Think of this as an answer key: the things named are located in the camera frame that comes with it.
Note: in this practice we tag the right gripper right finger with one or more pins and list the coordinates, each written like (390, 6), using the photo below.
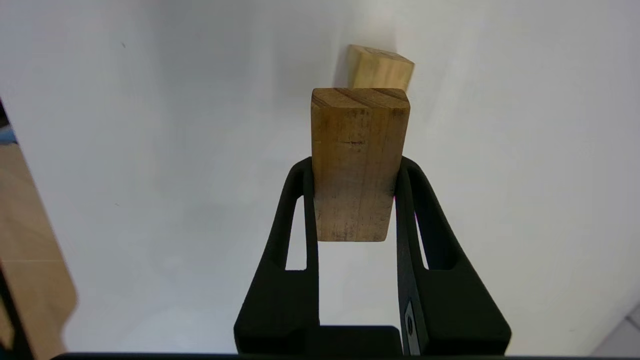
(455, 310)

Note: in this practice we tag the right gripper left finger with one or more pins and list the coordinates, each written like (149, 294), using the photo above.
(275, 310)

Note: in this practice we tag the rectangular wooden building block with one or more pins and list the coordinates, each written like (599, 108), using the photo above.
(357, 165)

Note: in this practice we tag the arched wooden building block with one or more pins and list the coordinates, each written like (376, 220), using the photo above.
(380, 67)

